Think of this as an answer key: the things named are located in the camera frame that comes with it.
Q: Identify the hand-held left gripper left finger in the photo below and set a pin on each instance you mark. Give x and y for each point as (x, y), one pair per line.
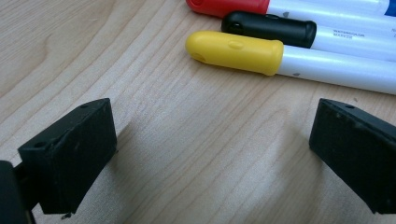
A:
(71, 161)

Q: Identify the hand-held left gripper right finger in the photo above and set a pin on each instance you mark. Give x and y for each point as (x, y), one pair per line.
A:
(358, 149)

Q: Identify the yellow marker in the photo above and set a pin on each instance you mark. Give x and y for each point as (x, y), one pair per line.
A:
(236, 53)

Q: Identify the red marker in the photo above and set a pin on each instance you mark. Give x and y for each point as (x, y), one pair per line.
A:
(230, 6)

